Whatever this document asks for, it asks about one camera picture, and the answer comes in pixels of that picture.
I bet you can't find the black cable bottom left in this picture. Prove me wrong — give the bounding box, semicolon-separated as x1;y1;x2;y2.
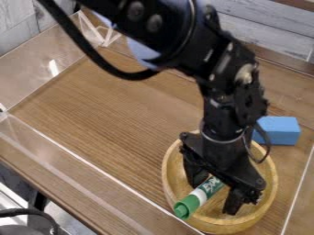
0;207;60;235

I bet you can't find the green Expo marker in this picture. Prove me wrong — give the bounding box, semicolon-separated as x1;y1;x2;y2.
173;176;225;219

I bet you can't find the blue foam block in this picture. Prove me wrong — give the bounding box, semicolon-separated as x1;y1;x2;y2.
258;116;302;146

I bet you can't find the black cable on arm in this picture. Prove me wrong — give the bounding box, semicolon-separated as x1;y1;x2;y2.
36;0;165;82

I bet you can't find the clear acrylic corner bracket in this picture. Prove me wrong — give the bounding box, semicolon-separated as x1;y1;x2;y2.
78;10;122;48

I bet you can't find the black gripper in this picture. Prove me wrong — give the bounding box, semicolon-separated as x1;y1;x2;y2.
178;122;267;216

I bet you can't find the brown wooden bowl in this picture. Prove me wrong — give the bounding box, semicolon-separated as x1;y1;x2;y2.
162;139;278;235

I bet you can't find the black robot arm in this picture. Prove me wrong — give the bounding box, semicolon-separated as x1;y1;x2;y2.
79;0;269;215

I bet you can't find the clear acrylic barrier wall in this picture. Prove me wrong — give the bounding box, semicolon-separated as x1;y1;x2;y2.
0;104;199;235

